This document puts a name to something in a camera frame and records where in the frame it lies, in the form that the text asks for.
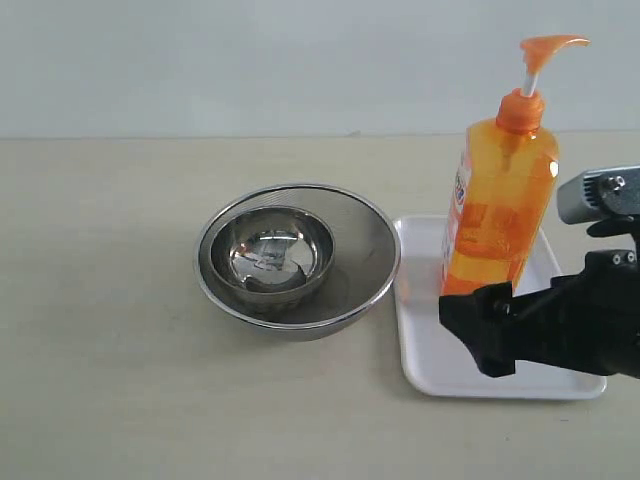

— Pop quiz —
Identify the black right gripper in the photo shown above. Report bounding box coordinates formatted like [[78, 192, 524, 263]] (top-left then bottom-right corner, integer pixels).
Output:
[[438, 219, 639, 378]]

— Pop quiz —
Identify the orange pump soap bottle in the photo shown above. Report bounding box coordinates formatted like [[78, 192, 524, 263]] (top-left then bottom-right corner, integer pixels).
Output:
[[441, 35, 589, 295]]

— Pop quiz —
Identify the steel mesh strainer bowl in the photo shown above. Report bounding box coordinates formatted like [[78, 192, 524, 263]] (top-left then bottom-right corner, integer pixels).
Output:
[[193, 183, 401, 341]]

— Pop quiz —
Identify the small stainless steel bowl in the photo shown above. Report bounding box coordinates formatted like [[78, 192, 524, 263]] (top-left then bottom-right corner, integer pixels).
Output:
[[209, 205, 335, 310]]

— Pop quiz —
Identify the white rectangular plastic tray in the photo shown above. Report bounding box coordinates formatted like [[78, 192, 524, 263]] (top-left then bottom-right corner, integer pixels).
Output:
[[393, 215, 607, 401]]

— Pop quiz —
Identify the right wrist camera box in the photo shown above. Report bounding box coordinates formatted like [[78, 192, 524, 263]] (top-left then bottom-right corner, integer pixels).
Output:
[[556, 165, 639, 225]]

